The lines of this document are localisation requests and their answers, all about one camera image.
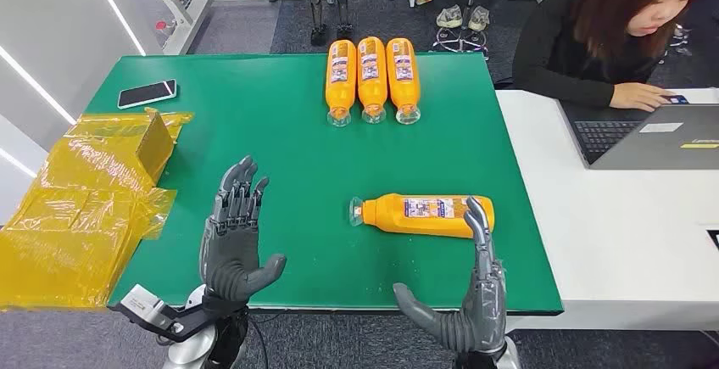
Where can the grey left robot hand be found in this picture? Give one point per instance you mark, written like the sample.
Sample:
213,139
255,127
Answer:
227,254

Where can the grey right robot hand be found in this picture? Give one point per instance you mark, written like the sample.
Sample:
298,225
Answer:
483,310

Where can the yellow film wrapped cardboard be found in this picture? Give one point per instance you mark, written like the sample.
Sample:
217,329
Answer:
78,226

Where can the black smartphone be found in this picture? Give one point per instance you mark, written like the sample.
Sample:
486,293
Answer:
147,94

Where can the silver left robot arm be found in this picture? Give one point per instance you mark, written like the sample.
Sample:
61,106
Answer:
191,352

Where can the green table mat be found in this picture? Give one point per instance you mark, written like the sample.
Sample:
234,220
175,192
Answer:
281,158

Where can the person's hand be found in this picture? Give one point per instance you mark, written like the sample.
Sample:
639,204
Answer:
637,96

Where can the chrome chair base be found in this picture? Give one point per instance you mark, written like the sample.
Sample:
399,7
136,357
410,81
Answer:
681,38

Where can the white metal stand frame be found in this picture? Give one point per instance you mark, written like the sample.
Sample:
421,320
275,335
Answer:
191,12

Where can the grey laptop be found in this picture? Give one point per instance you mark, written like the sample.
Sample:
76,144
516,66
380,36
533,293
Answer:
651,147

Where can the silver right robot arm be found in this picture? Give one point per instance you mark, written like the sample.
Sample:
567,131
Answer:
508,358

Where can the orange juice bottle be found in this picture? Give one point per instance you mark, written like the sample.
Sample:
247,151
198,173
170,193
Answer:
404,92
393,217
340,94
372,91

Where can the black robot leg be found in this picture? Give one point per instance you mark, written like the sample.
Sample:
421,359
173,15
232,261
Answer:
317,7
342,1

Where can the white desk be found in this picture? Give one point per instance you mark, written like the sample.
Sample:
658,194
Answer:
618,231

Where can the grey sneaker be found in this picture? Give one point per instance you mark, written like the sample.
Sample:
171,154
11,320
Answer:
449,17
479,18

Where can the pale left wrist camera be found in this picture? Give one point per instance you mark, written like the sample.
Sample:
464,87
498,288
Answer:
140,302

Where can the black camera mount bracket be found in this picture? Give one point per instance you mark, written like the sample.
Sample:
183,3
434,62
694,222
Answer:
180,324

